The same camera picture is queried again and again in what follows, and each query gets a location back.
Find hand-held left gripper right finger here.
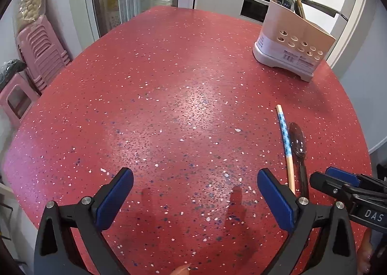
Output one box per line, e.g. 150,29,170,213
257,168,359,275

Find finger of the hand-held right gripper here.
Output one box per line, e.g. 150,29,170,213
309,171,359,203
326,167,362,186

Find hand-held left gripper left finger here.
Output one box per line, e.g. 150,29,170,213
34,167,134,275

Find dark translucent spoon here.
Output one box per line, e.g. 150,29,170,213
289,122,310,199

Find blue patterned chopstick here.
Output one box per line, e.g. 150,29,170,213
276,104,296,194

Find white perforated utensil holder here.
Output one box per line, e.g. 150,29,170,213
253,0,337,82

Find person's right hand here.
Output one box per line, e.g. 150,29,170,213
357,228,382,274

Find person's left hand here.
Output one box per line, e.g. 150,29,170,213
171,264,192,275

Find single pink stool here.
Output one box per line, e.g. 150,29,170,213
0,71,40,128

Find stack of pink stools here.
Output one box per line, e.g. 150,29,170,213
16,16,72,92

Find dark cloth bundle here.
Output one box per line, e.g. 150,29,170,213
0,60,27,89

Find black built-in oven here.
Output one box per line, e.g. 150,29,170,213
240,0,270,24

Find clear bag of beige pieces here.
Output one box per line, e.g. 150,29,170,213
14,0,49,33

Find black curved rail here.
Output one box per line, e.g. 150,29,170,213
302,0,347,20

